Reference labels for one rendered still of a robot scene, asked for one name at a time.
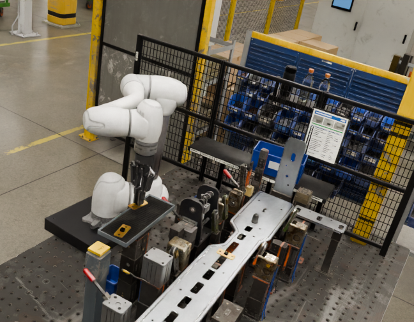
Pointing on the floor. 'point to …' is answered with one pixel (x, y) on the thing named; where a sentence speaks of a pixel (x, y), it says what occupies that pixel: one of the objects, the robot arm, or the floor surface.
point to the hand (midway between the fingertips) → (138, 195)
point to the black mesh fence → (278, 132)
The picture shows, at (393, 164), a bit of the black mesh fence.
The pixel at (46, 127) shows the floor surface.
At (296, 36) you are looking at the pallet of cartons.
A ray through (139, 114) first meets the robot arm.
